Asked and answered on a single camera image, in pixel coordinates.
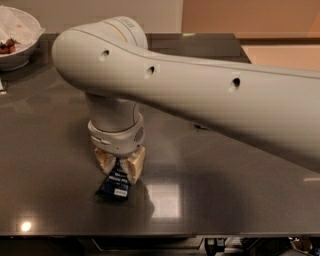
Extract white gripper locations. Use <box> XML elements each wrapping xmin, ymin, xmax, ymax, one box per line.
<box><xmin>88</xmin><ymin>114</ymin><xmax>145</xmax><ymax>185</ymax></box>

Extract white bowl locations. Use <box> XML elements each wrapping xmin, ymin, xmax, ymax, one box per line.
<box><xmin>0</xmin><ymin>39</ymin><xmax>39</xmax><ymax>71</ymax></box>

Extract red strawberries in bowl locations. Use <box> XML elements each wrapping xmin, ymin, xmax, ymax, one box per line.
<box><xmin>0</xmin><ymin>38</ymin><xmax>18</xmax><ymax>54</ymax></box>

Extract blue rxbar blueberry bar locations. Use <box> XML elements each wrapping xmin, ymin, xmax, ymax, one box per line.
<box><xmin>96</xmin><ymin>159</ymin><xmax>131</xmax><ymax>202</ymax></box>

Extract black rxbar chocolate bar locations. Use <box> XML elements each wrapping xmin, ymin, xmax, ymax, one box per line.
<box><xmin>194</xmin><ymin>124</ymin><xmax>209</xmax><ymax>130</ymax></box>

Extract white napkin in bowl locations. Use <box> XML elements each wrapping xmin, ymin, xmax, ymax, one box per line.
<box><xmin>0</xmin><ymin>6</ymin><xmax>45</xmax><ymax>45</ymax></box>

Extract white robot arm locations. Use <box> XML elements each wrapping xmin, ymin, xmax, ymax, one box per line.
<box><xmin>52</xmin><ymin>17</ymin><xmax>320</xmax><ymax>180</ymax></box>

